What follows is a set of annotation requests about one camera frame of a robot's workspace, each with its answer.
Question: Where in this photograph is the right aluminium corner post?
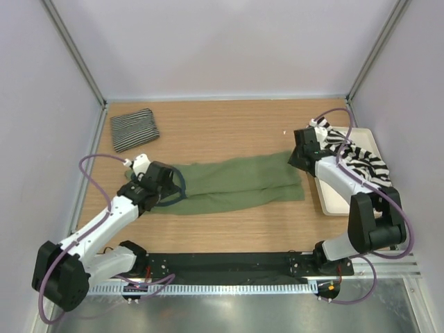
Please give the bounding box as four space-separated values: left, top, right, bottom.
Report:
345 0 411 107

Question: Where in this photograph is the left aluminium corner post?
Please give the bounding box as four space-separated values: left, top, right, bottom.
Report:
40 0 108 108

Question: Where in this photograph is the white plastic tray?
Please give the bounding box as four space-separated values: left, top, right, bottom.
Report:
314 128 381 216

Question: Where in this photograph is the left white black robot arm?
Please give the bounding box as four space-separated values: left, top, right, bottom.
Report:
31 161 185 311

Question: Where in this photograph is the slotted cable duct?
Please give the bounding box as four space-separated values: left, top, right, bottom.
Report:
88 281 318 296

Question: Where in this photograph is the aluminium frame rail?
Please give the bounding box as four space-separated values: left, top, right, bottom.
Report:
41 249 423 284

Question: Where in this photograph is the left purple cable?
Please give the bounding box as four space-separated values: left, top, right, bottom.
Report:
37 154 176 325

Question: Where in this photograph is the aluminium corner post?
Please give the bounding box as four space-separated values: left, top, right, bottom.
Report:
40 0 108 108
345 0 411 107

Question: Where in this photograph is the wide-striped black white tank top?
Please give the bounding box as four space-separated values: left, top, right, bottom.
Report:
309 117 392 187

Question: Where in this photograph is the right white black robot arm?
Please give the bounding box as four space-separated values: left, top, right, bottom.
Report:
289 127 407 275

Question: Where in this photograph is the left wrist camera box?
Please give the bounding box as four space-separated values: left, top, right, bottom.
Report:
131 153 151 176

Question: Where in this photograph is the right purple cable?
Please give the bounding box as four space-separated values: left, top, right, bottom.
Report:
310 108 416 305

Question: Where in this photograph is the thin-striped black white tank top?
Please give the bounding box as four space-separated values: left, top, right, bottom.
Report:
110 108 160 153

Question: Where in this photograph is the purple cable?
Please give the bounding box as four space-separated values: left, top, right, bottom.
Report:
37 154 176 325
310 108 416 305

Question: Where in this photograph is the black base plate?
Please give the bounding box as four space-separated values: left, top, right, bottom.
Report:
124 250 355 280

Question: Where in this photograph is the green tank top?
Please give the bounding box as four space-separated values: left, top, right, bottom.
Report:
121 151 306 216

